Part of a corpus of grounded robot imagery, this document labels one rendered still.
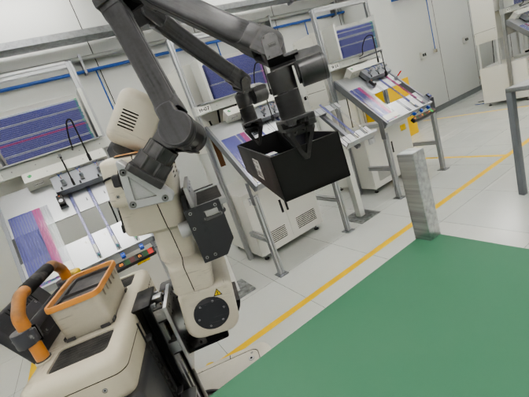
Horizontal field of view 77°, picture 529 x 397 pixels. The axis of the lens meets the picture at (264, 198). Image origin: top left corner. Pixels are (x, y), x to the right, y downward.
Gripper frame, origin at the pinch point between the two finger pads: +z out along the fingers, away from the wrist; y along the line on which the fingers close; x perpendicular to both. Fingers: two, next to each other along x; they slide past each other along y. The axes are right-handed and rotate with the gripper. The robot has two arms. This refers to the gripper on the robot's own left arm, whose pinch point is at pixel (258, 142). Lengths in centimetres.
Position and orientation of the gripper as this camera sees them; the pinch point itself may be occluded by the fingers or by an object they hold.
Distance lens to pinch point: 132.9
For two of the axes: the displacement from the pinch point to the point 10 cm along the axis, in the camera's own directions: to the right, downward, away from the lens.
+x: -9.2, 3.7, -1.3
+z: 3.3, 9.0, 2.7
